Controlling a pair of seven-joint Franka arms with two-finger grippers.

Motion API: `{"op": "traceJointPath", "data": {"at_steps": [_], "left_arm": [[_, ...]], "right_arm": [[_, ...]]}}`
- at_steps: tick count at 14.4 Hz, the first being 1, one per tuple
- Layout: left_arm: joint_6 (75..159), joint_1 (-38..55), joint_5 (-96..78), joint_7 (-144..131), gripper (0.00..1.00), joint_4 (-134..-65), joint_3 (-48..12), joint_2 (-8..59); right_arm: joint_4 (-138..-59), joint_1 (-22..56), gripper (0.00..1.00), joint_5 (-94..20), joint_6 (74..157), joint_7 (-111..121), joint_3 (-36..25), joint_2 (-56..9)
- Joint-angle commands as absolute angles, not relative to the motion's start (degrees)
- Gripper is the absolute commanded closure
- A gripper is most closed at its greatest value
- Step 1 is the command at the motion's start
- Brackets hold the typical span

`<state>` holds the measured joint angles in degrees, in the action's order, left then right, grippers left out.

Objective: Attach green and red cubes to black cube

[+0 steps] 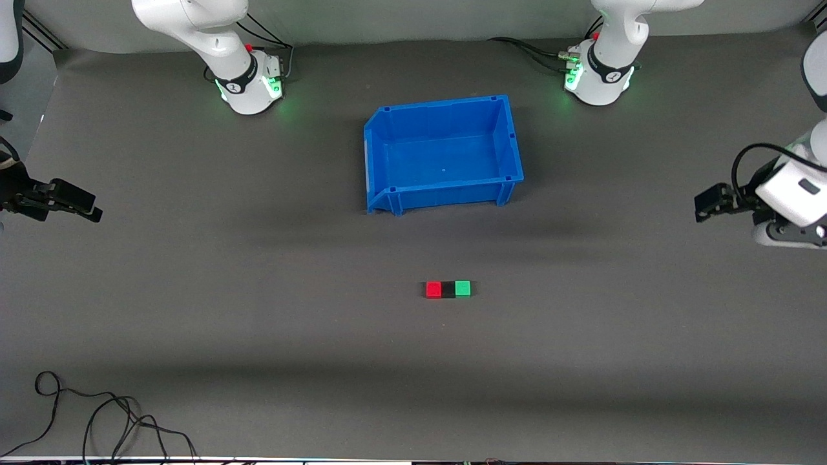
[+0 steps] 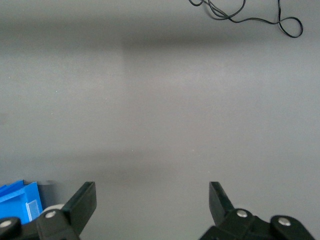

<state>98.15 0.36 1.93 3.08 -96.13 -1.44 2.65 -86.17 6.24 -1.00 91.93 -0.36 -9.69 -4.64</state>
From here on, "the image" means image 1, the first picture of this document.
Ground blue plastic storage bin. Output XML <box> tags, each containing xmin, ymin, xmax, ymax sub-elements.
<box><xmin>363</xmin><ymin>94</ymin><xmax>525</xmax><ymax>216</ymax></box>

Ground thin black loose cable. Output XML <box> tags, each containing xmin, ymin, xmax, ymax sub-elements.
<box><xmin>0</xmin><ymin>371</ymin><xmax>198</xmax><ymax>463</ymax></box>

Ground black rods behind table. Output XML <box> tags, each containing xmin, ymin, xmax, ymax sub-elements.
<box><xmin>18</xmin><ymin>10</ymin><xmax>67</xmax><ymax>52</ymax></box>

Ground black right arm base cables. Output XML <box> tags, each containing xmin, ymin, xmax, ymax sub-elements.
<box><xmin>204</xmin><ymin>10</ymin><xmax>295</xmax><ymax>82</ymax></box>

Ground dark grey table mat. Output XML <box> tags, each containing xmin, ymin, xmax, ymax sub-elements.
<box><xmin>0</xmin><ymin>32</ymin><xmax>827</xmax><ymax>460</ymax></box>

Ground black arm base cables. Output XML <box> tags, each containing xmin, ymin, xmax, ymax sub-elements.
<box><xmin>204</xmin><ymin>10</ymin><xmax>295</xmax><ymax>82</ymax></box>
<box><xmin>488</xmin><ymin>16</ymin><xmax>605</xmax><ymax>73</ymax></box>

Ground black left arm base cables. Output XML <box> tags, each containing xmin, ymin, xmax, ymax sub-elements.
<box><xmin>488</xmin><ymin>16</ymin><xmax>605</xmax><ymax>73</ymax></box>

